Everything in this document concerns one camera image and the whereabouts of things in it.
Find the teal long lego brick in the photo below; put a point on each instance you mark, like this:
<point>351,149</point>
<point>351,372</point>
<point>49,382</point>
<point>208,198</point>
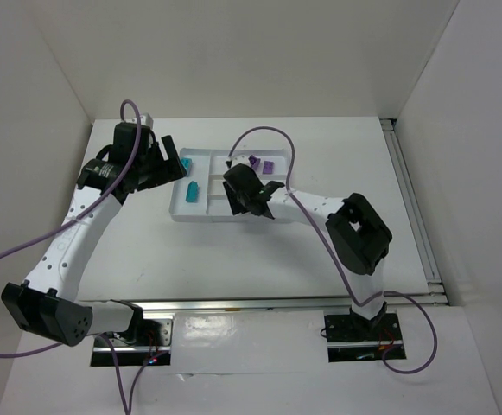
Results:
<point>192,194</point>

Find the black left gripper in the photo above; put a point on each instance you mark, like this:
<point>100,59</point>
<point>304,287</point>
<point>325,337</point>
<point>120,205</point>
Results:
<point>164,160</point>

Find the purple curved lego brick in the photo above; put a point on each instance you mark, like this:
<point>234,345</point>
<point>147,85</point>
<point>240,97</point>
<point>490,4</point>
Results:
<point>268,167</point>

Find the white compartment tray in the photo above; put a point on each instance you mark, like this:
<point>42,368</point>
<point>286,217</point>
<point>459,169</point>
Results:
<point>209,166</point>

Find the purple flower lego brick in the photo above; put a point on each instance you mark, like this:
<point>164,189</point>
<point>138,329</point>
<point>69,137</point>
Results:
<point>254,162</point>

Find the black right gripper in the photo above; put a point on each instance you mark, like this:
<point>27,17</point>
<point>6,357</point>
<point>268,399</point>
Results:
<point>242,197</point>

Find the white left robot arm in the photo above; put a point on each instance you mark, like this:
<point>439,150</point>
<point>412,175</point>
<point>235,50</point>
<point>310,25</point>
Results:
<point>45,303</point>

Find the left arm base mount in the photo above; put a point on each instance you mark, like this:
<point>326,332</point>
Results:
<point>151,343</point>

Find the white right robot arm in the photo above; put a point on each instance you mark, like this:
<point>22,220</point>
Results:
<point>356,238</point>

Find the teal curved lego brick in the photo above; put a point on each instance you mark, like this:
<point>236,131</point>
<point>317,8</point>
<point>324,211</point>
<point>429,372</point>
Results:
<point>187,165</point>

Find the aluminium side rail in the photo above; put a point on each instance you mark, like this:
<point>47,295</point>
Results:
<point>418,228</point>

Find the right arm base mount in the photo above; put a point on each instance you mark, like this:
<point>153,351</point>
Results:
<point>346,344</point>

